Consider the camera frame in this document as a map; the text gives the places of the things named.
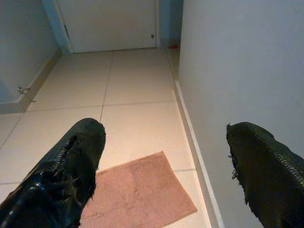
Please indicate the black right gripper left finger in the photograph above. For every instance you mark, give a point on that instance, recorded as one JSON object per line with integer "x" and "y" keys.
{"x": 59, "y": 171}

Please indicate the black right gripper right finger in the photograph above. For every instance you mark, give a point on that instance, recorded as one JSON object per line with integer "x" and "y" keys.
{"x": 268, "y": 171}

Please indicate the white skirting board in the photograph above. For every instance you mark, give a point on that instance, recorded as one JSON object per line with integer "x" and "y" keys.
{"x": 199, "y": 154}

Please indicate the pink floor mat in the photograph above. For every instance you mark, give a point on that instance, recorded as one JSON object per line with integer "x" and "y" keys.
{"x": 142, "y": 190}

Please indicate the metal floor door stop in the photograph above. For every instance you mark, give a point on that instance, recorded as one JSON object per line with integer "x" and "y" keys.
{"x": 22, "y": 89}

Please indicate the grey skirting board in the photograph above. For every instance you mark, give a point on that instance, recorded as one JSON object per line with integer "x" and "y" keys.
{"x": 35, "y": 80}

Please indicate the white door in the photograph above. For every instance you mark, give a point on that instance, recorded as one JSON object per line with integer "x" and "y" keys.
{"x": 107, "y": 23}

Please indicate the small red object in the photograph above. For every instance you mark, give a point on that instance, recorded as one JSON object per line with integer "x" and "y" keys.
{"x": 173, "y": 46}

